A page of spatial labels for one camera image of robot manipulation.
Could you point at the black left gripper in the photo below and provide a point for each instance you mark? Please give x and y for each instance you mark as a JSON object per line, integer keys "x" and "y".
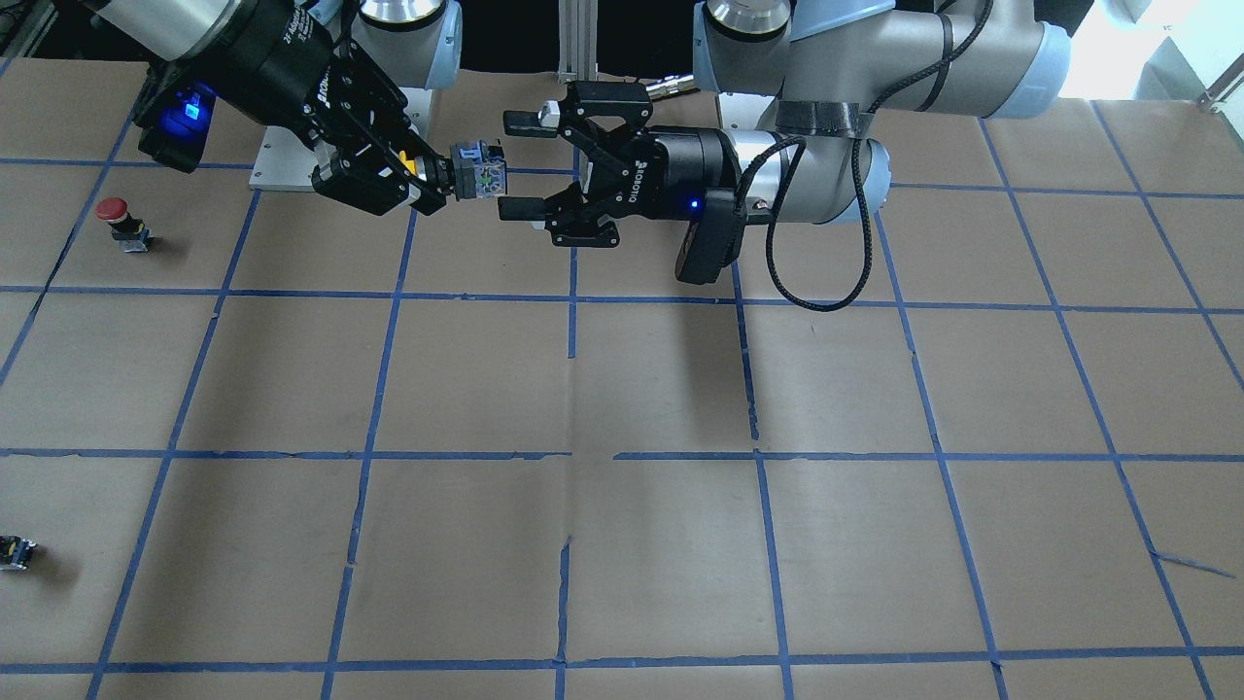
{"x": 680, "y": 165}

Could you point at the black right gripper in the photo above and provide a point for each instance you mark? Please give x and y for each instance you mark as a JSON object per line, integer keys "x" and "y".
{"x": 274, "y": 60}

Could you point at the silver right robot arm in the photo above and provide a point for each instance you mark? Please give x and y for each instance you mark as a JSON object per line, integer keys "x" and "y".
{"x": 416, "y": 43}

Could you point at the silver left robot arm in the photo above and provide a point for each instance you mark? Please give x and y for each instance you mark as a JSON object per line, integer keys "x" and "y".
{"x": 828, "y": 68}

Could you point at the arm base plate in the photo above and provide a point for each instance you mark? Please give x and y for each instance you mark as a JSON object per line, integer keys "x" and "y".
{"x": 283, "y": 164}

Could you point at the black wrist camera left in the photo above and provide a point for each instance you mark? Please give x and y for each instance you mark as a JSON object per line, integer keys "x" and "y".
{"x": 714, "y": 238}

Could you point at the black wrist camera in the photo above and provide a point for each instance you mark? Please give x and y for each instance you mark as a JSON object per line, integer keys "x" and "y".
{"x": 714, "y": 238}
{"x": 174, "y": 123}

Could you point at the aluminium frame post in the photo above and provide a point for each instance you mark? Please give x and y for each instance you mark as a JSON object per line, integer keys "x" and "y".
{"x": 578, "y": 32}

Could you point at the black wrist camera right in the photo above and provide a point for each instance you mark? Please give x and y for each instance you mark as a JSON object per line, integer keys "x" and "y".
{"x": 174, "y": 123}

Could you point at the red push button switch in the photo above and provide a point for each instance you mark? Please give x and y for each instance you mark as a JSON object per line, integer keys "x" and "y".
{"x": 131, "y": 234}

